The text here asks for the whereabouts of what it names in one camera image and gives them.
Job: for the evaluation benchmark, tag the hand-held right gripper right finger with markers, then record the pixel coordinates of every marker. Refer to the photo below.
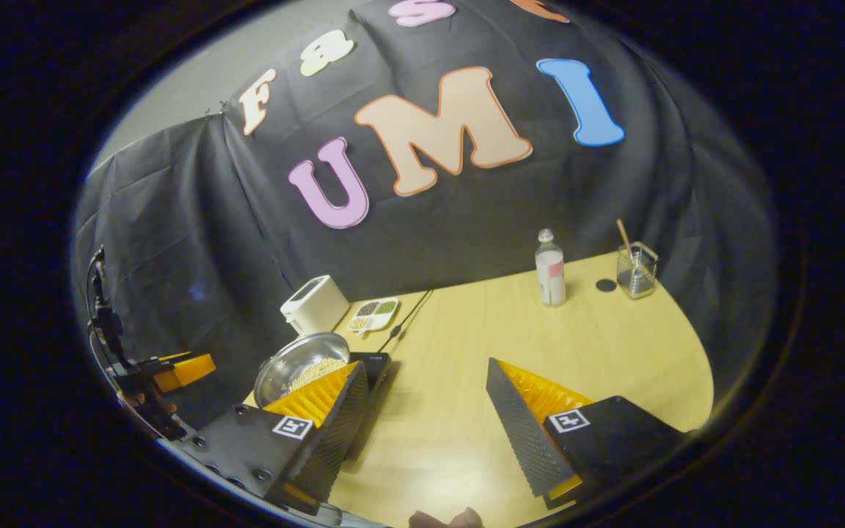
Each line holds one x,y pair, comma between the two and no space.
521,440

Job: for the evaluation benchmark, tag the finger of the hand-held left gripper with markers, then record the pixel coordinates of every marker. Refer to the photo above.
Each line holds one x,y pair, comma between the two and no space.
184,372

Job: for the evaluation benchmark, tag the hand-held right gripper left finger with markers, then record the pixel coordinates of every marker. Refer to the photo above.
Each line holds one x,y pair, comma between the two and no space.
342,440

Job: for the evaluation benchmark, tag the pile of yellow beans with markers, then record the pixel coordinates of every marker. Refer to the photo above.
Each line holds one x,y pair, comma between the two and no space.
316,372

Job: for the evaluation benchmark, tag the black induction cooktop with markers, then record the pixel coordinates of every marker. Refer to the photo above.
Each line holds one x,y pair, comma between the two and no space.
377,374

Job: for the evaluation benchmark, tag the stainless steel pot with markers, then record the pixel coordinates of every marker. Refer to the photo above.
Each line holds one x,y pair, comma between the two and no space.
298,356

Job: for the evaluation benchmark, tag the white divided bean dish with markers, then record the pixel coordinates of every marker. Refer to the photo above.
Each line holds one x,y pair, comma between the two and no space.
375,315

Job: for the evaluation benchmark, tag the white toaster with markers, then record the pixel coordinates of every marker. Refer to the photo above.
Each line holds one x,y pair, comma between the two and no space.
316,304

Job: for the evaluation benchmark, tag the clear plastic bottle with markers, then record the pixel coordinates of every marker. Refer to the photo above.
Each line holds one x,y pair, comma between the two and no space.
551,275

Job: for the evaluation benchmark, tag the small black round cap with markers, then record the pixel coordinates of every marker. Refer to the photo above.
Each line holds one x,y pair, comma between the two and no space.
606,285

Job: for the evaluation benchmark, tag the small glass jar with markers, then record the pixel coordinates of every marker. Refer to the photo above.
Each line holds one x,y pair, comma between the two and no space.
637,275

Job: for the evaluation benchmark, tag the wooden stick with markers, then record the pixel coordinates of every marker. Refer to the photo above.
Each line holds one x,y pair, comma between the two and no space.
623,233

